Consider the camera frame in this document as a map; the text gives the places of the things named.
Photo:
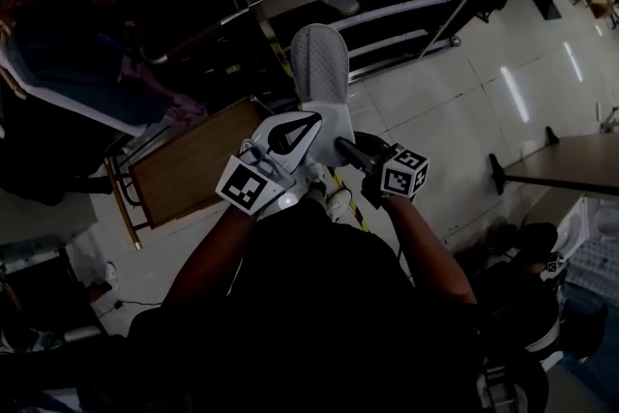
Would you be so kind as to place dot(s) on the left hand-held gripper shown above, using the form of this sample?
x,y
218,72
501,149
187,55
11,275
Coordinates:
x,y
246,188

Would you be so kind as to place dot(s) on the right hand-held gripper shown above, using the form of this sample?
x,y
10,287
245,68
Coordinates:
x,y
403,174

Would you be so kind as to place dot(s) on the grey quilted white slipper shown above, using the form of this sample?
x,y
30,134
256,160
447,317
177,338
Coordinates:
x,y
319,63
345,5

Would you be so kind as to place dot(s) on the low wooden table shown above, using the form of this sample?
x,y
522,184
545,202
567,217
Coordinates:
x,y
193,159

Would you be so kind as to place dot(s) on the person's left forearm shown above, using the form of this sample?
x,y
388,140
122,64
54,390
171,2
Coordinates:
x,y
213,256

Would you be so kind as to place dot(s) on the person's right forearm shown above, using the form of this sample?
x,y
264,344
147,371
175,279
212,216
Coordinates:
x,y
430,251

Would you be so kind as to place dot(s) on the person's black clothing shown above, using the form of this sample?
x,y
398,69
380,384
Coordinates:
x,y
314,314

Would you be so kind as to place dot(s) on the brown table with black legs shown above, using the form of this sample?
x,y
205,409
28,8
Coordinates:
x,y
566,164

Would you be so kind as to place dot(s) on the stack of white plates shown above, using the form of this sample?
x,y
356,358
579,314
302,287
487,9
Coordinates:
x,y
607,222

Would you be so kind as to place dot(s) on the patterned white mat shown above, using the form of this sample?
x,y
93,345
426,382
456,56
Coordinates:
x,y
595,261

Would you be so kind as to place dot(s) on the grey padded armrest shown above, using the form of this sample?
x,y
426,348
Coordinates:
x,y
82,333

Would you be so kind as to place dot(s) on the black table pedestal base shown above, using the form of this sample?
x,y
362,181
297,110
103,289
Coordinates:
x,y
546,0

